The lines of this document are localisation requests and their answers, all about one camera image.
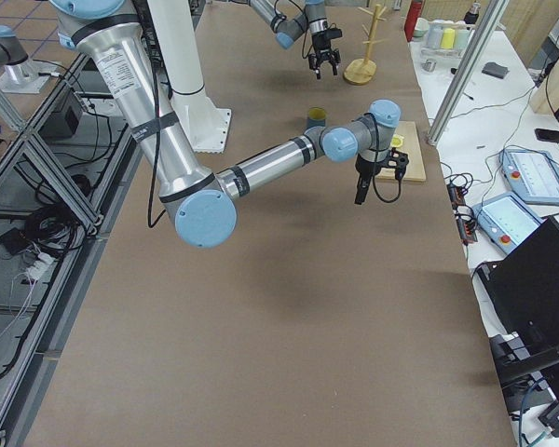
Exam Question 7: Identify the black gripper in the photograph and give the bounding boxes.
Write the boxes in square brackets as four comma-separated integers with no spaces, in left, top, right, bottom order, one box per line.
[307,34,341,79]
[354,155,387,204]

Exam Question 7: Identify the blue cup yellow inside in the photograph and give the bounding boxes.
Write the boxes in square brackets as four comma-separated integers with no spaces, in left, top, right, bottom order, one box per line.
[306,107,327,130]

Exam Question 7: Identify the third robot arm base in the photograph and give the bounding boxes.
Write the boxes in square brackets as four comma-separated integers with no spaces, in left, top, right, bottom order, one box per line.
[0,25,48,94]

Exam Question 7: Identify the wooden cup rack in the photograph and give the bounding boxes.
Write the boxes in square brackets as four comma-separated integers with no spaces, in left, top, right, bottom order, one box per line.
[343,4,387,86]

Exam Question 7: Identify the small metal cup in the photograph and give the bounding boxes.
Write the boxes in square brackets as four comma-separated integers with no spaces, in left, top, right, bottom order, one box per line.
[422,58,437,73]

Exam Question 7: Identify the grey cup on tray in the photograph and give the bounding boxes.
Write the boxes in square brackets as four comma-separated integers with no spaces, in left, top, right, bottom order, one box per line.
[426,23,443,49]

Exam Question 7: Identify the yellow cup on tray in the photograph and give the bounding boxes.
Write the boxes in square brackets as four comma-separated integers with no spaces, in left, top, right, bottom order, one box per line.
[440,28,456,50]

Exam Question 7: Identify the light blue cup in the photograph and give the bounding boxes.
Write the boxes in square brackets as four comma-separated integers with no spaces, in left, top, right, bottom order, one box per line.
[453,28,470,51]

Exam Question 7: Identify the lemon slice four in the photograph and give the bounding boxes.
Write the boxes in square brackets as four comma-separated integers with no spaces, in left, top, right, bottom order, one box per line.
[391,134,404,148]

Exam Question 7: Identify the wooden cutting board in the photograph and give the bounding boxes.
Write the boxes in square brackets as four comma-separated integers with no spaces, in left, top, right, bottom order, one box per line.
[394,121,427,182]

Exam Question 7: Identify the red bottle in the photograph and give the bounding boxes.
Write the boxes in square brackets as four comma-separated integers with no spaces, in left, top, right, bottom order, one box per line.
[403,0,423,42]

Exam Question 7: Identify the blue teach pendant near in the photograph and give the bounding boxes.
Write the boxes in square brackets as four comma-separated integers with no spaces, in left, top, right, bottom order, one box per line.
[472,192,544,254]

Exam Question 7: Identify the blue teach pendant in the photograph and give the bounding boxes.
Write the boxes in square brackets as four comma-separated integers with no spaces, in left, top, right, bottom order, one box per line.
[501,149,559,206]
[472,192,544,254]

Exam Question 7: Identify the blue teach pendant far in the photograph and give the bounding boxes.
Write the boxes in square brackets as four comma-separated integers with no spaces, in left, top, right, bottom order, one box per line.
[501,149,559,206]

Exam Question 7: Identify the black smartphone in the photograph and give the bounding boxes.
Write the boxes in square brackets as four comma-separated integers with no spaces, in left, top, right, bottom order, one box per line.
[535,128,559,143]

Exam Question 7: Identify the black monitor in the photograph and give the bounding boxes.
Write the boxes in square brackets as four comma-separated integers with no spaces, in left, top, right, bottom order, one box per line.
[477,217,559,353]

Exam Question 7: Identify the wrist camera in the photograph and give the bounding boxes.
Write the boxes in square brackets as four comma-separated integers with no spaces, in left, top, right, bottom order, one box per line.
[324,28,343,41]

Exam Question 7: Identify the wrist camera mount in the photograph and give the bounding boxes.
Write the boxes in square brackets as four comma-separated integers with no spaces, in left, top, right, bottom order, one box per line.
[385,148,409,182]

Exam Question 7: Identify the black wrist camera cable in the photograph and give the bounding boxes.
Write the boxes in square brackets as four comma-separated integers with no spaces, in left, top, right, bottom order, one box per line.
[370,115,404,203]

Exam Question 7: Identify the white camera pillar base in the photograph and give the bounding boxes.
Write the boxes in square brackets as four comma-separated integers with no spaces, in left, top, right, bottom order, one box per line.
[148,0,232,153]

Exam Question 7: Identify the aluminium frame post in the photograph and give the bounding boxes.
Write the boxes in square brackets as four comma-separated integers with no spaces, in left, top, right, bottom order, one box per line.
[427,0,509,146]

